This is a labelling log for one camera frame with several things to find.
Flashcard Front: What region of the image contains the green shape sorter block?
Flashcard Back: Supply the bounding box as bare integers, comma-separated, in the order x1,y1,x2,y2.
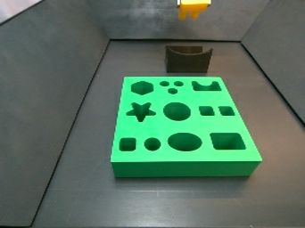
111,77,262,177

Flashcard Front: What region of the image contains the yellow three prong object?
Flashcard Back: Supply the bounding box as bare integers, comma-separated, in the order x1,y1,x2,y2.
178,0,213,20

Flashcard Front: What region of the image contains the black curved fixture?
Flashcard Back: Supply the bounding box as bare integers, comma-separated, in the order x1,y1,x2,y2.
166,45,213,73

